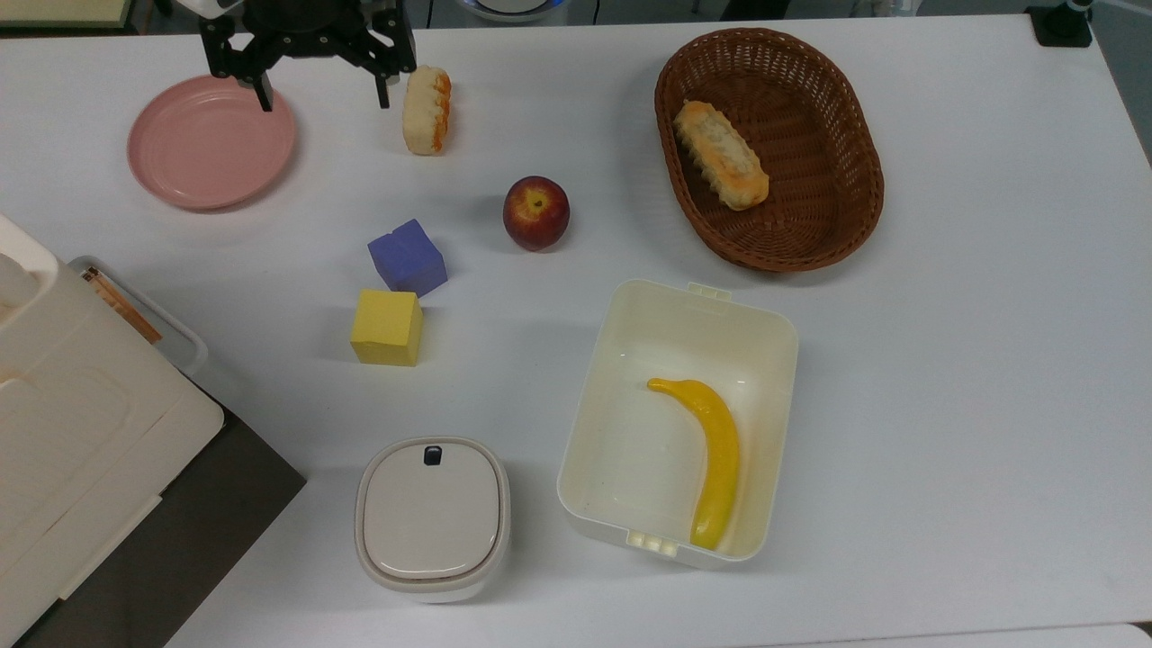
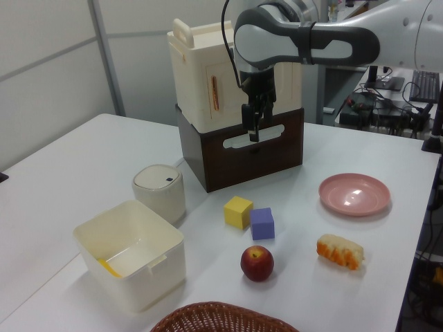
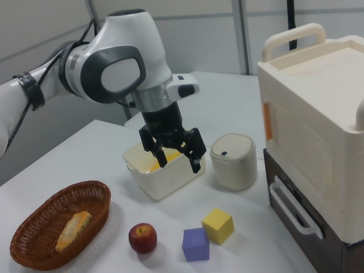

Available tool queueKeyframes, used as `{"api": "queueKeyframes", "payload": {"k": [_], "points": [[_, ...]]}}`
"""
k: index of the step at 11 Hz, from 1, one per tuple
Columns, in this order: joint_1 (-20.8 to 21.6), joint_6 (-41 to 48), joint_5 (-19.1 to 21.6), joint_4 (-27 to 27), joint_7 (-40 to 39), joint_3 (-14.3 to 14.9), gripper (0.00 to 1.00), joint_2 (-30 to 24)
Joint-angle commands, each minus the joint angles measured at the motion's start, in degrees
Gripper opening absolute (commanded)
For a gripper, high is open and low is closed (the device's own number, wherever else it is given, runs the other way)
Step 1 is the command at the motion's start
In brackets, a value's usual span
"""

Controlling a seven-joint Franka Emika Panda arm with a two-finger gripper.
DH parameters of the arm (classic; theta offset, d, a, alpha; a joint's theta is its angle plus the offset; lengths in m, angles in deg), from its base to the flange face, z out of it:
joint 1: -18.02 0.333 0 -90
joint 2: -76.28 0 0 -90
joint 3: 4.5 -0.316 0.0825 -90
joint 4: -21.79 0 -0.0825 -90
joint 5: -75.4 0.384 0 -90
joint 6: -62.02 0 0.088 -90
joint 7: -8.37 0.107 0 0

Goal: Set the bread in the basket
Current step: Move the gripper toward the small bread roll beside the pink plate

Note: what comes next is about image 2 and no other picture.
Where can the brown wicker basket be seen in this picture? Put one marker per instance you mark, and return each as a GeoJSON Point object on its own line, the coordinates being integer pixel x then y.
{"type": "Point", "coordinates": [221, 318]}

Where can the black clamp post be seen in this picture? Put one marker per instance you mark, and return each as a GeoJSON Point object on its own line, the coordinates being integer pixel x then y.
{"type": "Point", "coordinates": [434, 128]}

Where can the white grey Franka robot arm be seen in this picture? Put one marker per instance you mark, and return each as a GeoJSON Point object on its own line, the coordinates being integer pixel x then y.
{"type": "Point", "coordinates": [322, 38]}

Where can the white cylindrical lidded bin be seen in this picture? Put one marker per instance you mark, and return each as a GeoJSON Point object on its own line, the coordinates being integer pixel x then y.
{"type": "Point", "coordinates": [160, 192]}

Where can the pink plastic plate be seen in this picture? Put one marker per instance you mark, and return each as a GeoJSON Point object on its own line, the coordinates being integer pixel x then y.
{"type": "Point", "coordinates": [354, 194]}

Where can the red apple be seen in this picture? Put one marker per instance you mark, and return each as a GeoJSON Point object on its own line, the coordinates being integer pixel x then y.
{"type": "Point", "coordinates": [257, 263]}

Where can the cream open plastic box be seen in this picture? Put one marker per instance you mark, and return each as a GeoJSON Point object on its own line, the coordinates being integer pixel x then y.
{"type": "Point", "coordinates": [129, 256]}

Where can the black keyboard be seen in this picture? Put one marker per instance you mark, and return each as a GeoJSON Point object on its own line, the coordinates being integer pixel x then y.
{"type": "Point", "coordinates": [424, 85]}

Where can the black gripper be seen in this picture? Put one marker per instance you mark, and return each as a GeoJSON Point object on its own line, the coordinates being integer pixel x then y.
{"type": "Point", "coordinates": [259, 83]}

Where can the dark brown wooden drawer box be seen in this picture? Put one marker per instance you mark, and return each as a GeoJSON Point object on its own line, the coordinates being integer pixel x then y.
{"type": "Point", "coordinates": [242, 152]}

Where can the black monitor stand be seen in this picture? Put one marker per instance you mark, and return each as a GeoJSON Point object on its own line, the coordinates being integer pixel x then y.
{"type": "Point", "coordinates": [382, 80]}

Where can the yellow foam cube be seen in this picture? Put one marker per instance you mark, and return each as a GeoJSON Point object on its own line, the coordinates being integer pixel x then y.
{"type": "Point", "coordinates": [237, 211]}

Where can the purple foam cube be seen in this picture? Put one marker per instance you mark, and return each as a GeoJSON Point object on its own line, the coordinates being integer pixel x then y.
{"type": "Point", "coordinates": [262, 224]}

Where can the bread slice with orange crust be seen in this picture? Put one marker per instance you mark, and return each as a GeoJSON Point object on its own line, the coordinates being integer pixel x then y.
{"type": "Point", "coordinates": [340, 251]}

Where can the yellow object inside box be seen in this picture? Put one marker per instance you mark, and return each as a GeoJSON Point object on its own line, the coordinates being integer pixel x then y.
{"type": "Point", "coordinates": [109, 268]}

